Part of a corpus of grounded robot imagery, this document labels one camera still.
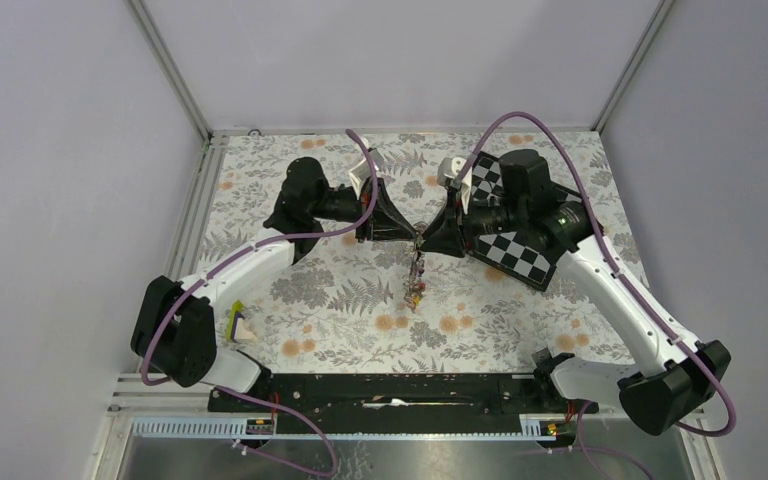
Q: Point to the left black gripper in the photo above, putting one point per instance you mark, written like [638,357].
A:
[384,223]

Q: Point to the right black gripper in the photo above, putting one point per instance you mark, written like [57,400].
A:
[447,238]

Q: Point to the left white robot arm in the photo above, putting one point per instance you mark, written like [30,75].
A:
[175,327]

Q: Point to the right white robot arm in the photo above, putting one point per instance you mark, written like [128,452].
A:
[672,372]

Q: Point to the floral tablecloth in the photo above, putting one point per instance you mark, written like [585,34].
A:
[342,309]

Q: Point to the black white chessboard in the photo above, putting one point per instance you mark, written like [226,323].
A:
[517,216]

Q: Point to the yellow white wedge block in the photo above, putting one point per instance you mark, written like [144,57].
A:
[237,330]

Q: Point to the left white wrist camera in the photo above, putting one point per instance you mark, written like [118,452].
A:
[361,172]

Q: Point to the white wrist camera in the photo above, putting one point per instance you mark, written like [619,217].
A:
[455,173]
[361,172]

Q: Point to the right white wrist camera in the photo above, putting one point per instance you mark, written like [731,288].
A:
[455,173]

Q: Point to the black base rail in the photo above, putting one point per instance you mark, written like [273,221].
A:
[475,405]

